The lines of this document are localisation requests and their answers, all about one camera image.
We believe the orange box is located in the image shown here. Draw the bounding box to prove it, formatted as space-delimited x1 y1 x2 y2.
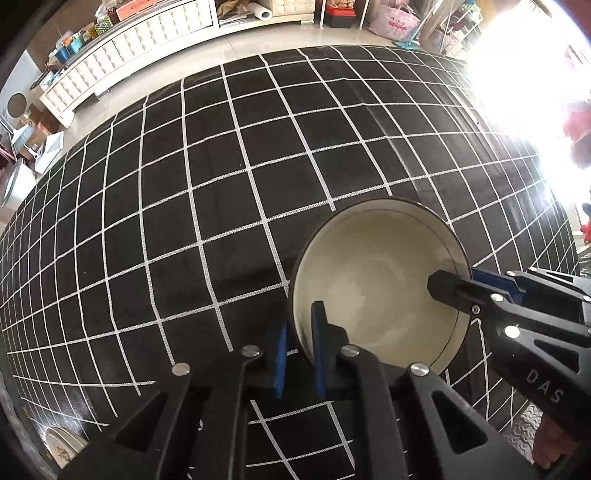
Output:
115 0 158 22

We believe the red cloth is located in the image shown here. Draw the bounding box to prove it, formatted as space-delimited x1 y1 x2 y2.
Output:
562 104 591 168

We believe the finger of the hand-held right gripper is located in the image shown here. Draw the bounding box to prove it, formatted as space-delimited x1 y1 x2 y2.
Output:
471 268 591 326
427 270 525 324

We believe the white tufted TV cabinet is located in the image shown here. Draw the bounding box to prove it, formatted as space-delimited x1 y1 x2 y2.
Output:
39 0 320 129

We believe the grey quilted cover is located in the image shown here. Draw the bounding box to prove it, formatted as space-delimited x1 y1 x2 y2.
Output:
512 405 546 463

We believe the brown round wall disc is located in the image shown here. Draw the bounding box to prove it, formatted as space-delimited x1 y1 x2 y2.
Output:
7 92 29 119

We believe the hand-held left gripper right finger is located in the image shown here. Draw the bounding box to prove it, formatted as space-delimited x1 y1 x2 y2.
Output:
311 301 552 480

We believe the pink bag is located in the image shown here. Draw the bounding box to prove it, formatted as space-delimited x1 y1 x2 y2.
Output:
369 2 422 43

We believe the person's right hand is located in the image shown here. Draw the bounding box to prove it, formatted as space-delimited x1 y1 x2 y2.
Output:
531 408 583 468

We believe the small dark-rimmed patterned bowl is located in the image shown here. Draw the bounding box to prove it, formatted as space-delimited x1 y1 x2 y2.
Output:
288 197 472 376

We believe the black white checked tablecloth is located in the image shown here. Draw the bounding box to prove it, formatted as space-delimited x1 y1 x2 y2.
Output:
0 44 580 480

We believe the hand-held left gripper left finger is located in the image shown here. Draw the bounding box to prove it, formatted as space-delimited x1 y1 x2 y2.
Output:
55 322 291 480

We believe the white plate with brown print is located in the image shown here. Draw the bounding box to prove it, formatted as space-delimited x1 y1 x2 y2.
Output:
45 427 89 472

